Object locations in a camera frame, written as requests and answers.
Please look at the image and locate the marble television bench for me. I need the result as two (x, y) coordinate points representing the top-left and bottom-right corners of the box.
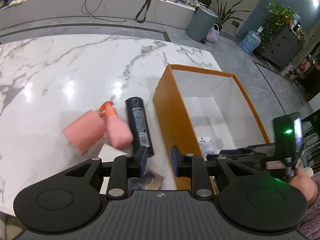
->
(0, 0), (198, 30)

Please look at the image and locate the woven pastel bag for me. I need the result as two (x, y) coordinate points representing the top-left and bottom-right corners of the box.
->
(207, 24), (220, 43)

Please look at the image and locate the pink cylinder block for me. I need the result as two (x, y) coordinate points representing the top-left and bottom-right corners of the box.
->
(62, 110), (107, 154)

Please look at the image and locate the trailing vine plant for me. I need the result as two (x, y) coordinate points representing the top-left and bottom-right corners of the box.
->
(260, 1), (308, 53)

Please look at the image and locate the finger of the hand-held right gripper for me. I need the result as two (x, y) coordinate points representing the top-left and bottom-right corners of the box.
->
(219, 144), (277, 155)
(234, 155), (275, 172)

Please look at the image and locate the black cylindrical bottle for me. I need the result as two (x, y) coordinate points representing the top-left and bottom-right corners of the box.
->
(125, 97), (154, 158)

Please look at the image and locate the black cable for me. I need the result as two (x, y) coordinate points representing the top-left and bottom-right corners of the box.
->
(81, 0), (128, 22)

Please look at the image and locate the orange cardboard box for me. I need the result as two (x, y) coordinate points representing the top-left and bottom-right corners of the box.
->
(152, 64), (270, 195)

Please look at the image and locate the white peach-print pouch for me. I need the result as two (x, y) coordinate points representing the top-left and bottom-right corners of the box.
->
(199, 137), (214, 162)

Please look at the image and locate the white box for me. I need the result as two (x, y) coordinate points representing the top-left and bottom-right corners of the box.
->
(96, 144), (135, 163)

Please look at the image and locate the brown bag with strap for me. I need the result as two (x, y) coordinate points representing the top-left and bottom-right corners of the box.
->
(136, 0), (155, 23)

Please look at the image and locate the grey pedal trash can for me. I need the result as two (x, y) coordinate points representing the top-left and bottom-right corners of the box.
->
(186, 6), (219, 42)

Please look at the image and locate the pink pump bottle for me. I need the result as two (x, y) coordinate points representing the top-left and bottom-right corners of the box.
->
(99, 101), (134, 149)

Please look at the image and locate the blue water jug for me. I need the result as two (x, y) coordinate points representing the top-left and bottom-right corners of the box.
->
(239, 30), (262, 55)

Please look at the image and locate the dark grey cabinet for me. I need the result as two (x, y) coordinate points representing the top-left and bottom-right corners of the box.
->
(261, 25), (304, 69)

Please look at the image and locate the black metal frame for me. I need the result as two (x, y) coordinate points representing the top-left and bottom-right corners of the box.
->
(300, 110), (320, 170)

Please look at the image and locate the tall potted plant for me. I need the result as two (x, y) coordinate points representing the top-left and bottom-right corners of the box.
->
(212, 0), (250, 32)

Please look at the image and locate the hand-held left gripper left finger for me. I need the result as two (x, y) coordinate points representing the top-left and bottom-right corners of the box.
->
(64, 145), (148, 198)

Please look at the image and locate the dark printed packet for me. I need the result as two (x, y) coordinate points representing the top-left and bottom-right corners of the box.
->
(127, 169), (165, 191)

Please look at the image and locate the person's right hand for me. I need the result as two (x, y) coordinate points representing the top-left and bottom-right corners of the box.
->
(287, 167), (319, 203)

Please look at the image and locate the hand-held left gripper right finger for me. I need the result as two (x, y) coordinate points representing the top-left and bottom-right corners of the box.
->
(170, 144), (253, 197)

